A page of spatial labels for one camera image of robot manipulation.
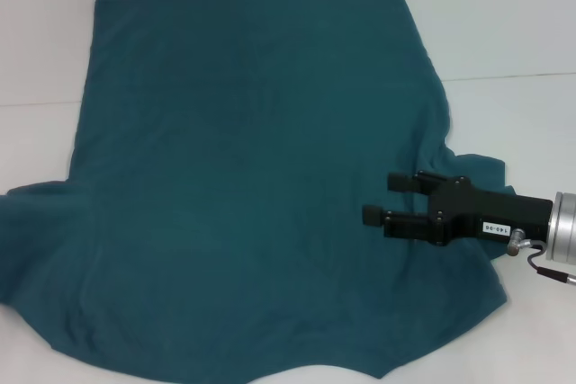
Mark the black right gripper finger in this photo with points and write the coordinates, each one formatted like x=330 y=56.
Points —
x=405 y=225
x=399 y=181

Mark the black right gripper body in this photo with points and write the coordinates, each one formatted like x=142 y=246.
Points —
x=495 y=213

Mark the teal blue shirt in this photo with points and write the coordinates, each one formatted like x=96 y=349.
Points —
x=270 y=132

